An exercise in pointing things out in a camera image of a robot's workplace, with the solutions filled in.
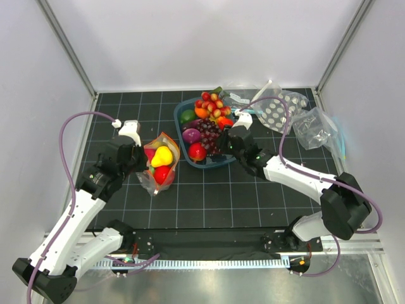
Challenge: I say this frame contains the red cherry bunch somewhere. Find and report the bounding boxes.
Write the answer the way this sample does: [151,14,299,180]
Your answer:
[192,87,232,120]

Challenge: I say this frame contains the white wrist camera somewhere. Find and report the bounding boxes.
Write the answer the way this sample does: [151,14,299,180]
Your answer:
[232,109,252,130]
[111,119,142,146]

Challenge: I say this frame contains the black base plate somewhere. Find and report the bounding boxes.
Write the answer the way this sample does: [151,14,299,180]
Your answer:
[119,227,323,261]

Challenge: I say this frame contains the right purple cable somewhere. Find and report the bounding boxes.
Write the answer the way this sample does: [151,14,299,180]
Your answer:
[235,96,383,234]

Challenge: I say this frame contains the polka dot zip bag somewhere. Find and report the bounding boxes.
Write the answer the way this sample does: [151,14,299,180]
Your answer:
[250,80,309,134]

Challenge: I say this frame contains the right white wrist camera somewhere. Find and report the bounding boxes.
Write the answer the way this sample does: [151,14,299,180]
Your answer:
[232,109,252,130]

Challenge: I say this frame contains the purple grape bunch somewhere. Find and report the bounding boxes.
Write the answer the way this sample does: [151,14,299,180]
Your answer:
[196,119,222,155]

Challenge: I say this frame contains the orange zipper clear bag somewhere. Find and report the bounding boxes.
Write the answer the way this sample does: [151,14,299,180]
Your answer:
[136,132,180,197]

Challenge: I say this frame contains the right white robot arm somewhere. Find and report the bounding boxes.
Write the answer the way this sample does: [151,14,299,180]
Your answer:
[217,126,372,251]

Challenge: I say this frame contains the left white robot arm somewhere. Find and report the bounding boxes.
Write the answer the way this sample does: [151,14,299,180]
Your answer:
[12,135,147,303]

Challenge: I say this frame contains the blue zipper clear bag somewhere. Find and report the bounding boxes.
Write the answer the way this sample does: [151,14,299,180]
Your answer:
[292,107,346,161]

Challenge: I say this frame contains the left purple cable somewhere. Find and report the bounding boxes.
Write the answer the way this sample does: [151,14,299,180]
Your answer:
[25,111,120,304]

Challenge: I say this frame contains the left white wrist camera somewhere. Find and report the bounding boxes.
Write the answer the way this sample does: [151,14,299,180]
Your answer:
[111,119,142,146]

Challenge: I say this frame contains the red apple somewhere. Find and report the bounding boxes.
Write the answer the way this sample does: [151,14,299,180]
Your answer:
[154,165,173,185]

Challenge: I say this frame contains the orange tangerine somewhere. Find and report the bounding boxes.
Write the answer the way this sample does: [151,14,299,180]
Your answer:
[194,107,209,119]

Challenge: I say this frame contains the teal plastic basket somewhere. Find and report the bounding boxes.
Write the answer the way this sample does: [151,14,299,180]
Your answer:
[173,98,236,169]

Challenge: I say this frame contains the teal zipper flat bag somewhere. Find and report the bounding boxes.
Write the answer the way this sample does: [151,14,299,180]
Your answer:
[220,82,264,111]

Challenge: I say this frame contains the yellow pear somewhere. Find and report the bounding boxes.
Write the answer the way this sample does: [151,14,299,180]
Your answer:
[151,146,173,168]

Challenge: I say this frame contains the purple onion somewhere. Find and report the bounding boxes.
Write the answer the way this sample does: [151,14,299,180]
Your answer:
[182,128,201,144]

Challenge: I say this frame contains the pink dragon fruit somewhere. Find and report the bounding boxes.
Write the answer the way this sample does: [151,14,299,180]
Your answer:
[144,148,156,165]

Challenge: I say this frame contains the purple cable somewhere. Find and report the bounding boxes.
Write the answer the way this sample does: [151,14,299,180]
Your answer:
[235,96,383,234]
[25,111,120,304]

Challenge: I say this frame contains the green lime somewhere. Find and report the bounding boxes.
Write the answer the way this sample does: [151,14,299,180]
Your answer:
[180,110,197,125]

